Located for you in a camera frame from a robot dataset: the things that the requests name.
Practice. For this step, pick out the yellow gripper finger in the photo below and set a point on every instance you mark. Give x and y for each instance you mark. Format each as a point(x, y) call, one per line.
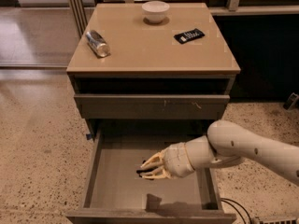
point(160, 173)
point(155, 161)

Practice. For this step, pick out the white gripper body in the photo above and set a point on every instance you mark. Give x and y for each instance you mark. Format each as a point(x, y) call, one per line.
point(176, 160)

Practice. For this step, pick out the black rxbar chocolate wrapper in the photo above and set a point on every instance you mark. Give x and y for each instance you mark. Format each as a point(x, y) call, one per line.
point(145, 170)

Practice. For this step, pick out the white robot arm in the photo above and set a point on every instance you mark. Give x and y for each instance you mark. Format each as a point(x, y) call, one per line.
point(226, 144)

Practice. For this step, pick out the open grey middle drawer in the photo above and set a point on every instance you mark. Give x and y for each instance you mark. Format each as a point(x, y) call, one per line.
point(115, 194)

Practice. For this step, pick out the closed grey top drawer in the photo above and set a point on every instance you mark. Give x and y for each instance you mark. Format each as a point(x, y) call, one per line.
point(141, 106)

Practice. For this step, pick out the grey drawer cabinet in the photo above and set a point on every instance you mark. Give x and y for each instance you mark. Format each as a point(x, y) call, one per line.
point(146, 59)

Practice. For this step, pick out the grey floor vent device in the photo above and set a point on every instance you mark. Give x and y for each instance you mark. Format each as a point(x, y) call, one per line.
point(275, 220)

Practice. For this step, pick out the silver metal can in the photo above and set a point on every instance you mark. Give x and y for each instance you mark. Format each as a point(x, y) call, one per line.
point(98, 44)

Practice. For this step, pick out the black snack bar wrapper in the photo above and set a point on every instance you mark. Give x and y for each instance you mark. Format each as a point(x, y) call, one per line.
point(189, 36)

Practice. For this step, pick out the small dark floor object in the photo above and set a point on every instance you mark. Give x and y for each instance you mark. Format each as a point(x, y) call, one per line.
point(291, 101)

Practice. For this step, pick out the white ceramic bowl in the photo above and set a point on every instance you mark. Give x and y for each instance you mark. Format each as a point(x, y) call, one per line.
point(155, 11)

